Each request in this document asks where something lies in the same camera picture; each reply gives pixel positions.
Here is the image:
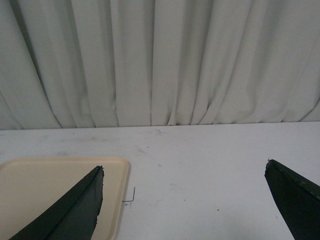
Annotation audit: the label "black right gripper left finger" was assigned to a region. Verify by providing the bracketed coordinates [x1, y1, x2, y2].
[11, 166, 104, 240]

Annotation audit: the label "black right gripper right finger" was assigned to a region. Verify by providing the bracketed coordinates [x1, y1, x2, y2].
[264, 159, 320, 240]

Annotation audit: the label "beige plastic tray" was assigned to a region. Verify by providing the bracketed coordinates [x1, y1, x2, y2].
[0, 157, 130, 240]

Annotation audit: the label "white pleated curtain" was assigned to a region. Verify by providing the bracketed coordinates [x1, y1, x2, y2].
[0, 0, 320, 130]

